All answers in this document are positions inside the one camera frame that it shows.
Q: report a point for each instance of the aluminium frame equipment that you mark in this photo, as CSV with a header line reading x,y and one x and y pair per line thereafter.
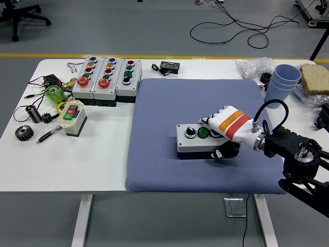
x,y
312,13

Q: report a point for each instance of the black slanted stand leg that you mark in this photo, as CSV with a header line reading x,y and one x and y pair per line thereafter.
x,y
318,43

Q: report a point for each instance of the blue-grey padded mat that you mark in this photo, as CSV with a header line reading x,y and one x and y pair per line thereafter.
x,y
159,108

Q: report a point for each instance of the bread slice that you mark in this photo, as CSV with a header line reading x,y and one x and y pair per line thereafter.
x,y
314,78

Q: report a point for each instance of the black digital meter module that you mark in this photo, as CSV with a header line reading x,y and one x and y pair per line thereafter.
x,y
169,67

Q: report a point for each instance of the black cylindrical capacitor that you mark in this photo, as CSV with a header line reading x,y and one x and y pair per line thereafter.
x,y
33,114

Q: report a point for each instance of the grey five-button control box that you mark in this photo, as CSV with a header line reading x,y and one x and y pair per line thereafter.
x,y
79,90
102,93

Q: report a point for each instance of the clear crumpled plastic bag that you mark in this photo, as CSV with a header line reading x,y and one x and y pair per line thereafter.
x,y
254,67

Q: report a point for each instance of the white table leg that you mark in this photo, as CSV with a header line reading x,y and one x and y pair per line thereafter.
x,y
81,221
267,223

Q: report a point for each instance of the silver floor outlet plate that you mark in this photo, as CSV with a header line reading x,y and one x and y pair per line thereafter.
x,y
235,207

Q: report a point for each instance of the black mechanical device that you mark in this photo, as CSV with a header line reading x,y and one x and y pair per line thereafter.
x,y
324,115

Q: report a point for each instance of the grey four-button control box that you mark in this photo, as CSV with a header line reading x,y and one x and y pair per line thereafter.
x,y
185,144
124,88

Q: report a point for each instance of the black round plastic part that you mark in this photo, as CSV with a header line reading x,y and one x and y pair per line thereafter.
x,y
266,78

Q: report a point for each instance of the blue plastic cup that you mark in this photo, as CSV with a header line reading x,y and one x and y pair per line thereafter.
x,y
286,73
278,85
276,95

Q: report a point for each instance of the black pen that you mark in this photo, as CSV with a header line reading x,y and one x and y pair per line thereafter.
x,y
50,133

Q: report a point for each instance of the cream red-green switch box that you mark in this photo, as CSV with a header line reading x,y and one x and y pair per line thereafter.
x,y
74,123

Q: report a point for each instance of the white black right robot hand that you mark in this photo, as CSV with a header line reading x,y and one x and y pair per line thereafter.
x,y
231,126

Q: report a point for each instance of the yellow tape roll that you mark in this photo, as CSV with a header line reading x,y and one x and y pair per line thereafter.
x,y
59,108

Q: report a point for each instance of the green tape roll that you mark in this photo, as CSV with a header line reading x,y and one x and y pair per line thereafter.
x,y
56,97

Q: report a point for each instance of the large steel gear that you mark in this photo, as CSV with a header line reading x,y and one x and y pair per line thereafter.
x,y
24,133

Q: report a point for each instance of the black office chair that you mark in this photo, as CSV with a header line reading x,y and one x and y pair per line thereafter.
x,y
18,14

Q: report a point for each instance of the small black gear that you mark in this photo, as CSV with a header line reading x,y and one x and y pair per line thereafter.
x,y
46,119

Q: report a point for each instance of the brass fitting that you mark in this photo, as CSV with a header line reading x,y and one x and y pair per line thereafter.
x,y
70,83

